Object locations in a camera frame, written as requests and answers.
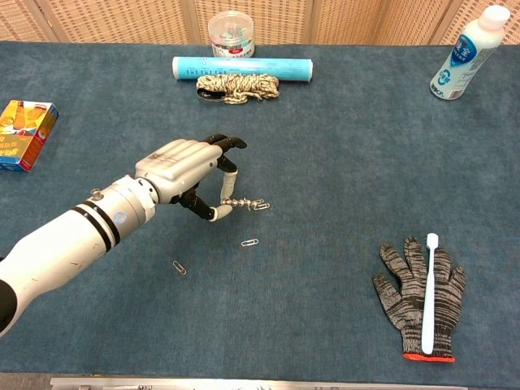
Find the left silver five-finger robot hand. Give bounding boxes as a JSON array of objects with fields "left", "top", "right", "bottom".
[{"left": 134, "top": 133, "right": 248, "bottom": 223}]

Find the silver magnetic ball rod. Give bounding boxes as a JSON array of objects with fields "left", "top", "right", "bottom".
[{"left": 219, "top": 196, "right": 256, "bottom": 210}]

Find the light blue wrap roll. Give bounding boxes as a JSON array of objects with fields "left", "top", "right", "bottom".
[{"left": 171, "top": 55, "right": 314, "bottom": 85}]

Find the clear plastic jar of clips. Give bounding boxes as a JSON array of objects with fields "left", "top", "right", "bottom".
[{"left": 207, "top": 11, "right": 256, "bottom": 59}]

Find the woven rattan folding screen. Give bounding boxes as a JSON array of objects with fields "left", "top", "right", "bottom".
[{"left": 0, "top": 0, "right": 520, "bottom": 46}]

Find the yellow blue cardboard box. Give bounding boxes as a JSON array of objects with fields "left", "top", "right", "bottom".
[{"left": 0, "top": 100, "right": 60, "bottom": 173}]

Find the grey knitted work glove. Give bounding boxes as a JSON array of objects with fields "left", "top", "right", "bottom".
[{"left": 372, "top": 236, "right": 467, "bottom": 364}]

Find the white plastic toothbrush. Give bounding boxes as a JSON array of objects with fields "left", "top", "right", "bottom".
[{"left": 421, "top": 232, "right": 438, "bottom": 355}]

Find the white milk bottle blue label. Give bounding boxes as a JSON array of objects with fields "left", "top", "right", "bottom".
[{"left": 429, "top": 4, "right": 511, "bottom": 102}]

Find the black metal band ring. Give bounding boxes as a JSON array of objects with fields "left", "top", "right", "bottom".
[{"left": 196, "top": 89, "right": 227, "bottom": 103}]

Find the beige speckled rope bundle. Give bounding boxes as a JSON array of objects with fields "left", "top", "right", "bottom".
[{"left": 196, "top": 72, "right": 281, "bottom": 106}]

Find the aluminium rail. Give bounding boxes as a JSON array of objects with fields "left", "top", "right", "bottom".
[{"left": 50, "top": 377, "right": 468, "bottom": 390}]

